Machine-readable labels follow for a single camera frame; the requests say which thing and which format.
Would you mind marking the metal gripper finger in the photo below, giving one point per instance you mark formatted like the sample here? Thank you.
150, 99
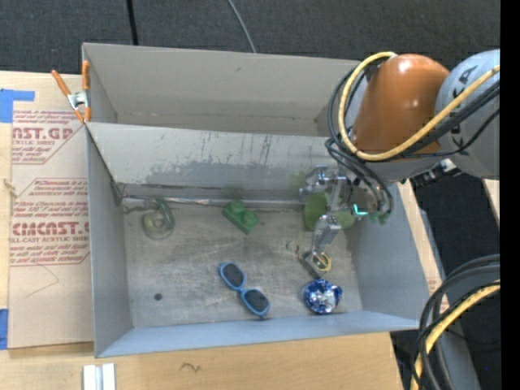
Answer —
315, 181
327, 230

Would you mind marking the light green toy food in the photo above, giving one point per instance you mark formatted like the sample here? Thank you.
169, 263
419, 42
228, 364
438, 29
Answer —
315, 213

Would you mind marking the yellow and black round tool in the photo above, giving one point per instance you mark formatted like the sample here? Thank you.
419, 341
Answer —
321, 261

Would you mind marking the blue and white crumpled packet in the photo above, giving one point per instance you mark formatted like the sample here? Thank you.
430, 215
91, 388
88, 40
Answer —
321, 297

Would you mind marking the dark green toy brick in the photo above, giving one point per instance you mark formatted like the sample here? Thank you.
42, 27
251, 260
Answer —
240, 217

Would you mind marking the blue sunglasses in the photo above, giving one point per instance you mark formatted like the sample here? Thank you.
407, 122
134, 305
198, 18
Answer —
247, 291

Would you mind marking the grey metal bin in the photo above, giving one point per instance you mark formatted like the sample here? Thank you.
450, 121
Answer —
195, 258

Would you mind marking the clear glass thing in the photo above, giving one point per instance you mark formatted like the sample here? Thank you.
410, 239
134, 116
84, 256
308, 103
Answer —
156, 222

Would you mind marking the brown cardboard board red print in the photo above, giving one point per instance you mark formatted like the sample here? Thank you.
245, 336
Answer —
48, 217

